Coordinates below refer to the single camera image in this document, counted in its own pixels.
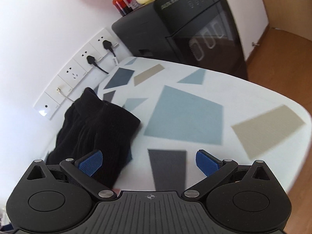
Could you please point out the white wall socket panel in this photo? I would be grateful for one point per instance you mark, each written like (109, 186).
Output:
(72, 74)

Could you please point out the black cabinet box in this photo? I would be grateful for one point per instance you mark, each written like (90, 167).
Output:
(199, 33)

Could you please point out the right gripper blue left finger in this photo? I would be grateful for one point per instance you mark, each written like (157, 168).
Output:
(80, 171)

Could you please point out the small red medicine bottle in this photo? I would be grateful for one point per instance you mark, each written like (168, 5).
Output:
(122, 6)

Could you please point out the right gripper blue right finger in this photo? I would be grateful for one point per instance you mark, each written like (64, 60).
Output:
(217, 173)

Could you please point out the geometric patterned table mat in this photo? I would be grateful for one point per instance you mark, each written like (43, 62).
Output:
(183, 109)

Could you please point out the black ribbed knit garment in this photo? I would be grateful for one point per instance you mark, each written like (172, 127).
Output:
(94, 124)

